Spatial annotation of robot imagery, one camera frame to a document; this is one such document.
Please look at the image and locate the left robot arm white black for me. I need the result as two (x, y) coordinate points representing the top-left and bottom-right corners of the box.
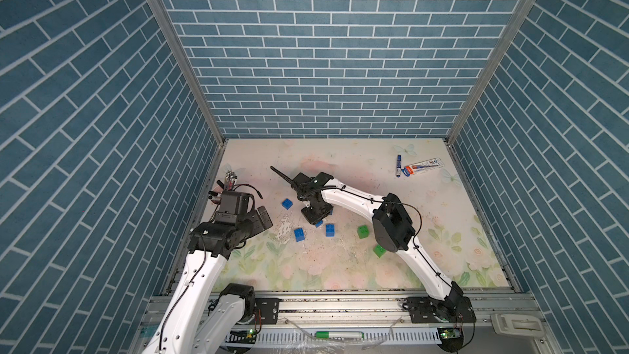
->
(143, 190), (273, 353)

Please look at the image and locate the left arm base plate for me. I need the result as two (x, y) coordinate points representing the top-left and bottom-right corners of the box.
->
(256, 298), (280, 325)

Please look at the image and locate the green lego left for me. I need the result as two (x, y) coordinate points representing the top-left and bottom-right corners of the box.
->
(357, 226), (370, 239)

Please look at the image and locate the white toothpaste tube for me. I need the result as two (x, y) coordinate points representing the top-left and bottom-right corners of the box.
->
(401, 157), (443, 177)

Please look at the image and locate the long blue lego brick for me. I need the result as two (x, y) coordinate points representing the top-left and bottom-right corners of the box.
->
(314, 209), (334, 228)

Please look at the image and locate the aluminium front rail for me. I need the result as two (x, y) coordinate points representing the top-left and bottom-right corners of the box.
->
(132, 291), (551, 350)

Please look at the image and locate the blue marker pen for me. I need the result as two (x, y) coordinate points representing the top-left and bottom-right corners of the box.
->
(395, 154), (402, 178)

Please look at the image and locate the green marker on rail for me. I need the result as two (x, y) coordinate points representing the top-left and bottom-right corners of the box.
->
(314, 331), (365, 340)

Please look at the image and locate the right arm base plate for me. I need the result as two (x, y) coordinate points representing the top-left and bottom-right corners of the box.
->
(401, 297), (477, 324)

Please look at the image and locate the bundle of pens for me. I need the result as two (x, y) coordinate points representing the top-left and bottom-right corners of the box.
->
(211, 170), (238, 193)

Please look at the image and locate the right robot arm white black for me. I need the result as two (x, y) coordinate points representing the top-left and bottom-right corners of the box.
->
(287, 172), (476, 323)

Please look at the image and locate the white plastic handle part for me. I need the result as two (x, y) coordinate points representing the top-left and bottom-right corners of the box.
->
(491, 314), (545, 339)

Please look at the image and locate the small blue lego far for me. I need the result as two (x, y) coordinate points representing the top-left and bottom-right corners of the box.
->
(281, 198), (293, 210)

